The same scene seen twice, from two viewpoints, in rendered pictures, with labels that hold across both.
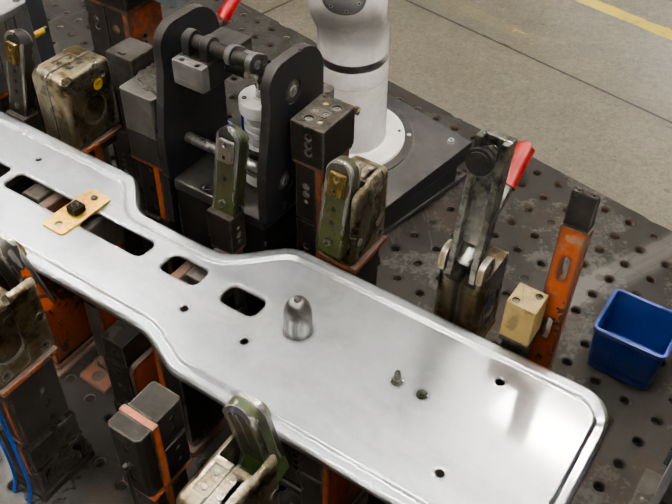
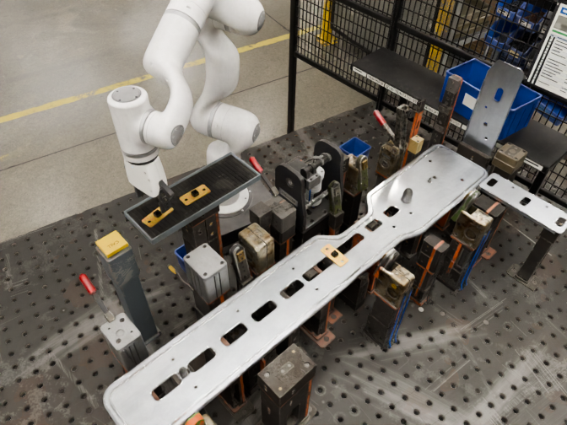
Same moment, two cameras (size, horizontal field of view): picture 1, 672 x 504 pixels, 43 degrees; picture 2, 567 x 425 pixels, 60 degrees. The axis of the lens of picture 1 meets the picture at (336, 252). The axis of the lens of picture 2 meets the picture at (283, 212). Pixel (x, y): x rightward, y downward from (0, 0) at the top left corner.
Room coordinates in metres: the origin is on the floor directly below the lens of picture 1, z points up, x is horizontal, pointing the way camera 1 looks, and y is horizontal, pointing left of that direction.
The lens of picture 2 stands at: (0.74, 1.22, 2.13)
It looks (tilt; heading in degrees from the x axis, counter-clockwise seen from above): 47 degrees down; 283
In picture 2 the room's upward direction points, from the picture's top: 1 degrees clockwise
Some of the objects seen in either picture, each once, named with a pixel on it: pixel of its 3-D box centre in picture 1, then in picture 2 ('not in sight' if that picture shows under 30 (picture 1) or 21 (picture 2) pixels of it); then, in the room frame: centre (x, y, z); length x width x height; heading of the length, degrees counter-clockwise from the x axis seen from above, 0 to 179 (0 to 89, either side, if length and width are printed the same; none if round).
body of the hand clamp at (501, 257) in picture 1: (457, 355); (384, 183); (0.68, -0.16, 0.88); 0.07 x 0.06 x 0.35; 147
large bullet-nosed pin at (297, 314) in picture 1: (297, 318); (407, 196); (0.61, 0.04, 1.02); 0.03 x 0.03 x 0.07
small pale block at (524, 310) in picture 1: (501, 403); (407, 177); (0.61, -0.20, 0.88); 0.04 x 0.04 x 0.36; 57
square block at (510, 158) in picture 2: not in sight; (495, 189); (0.29, -0.23, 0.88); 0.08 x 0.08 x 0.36; 57
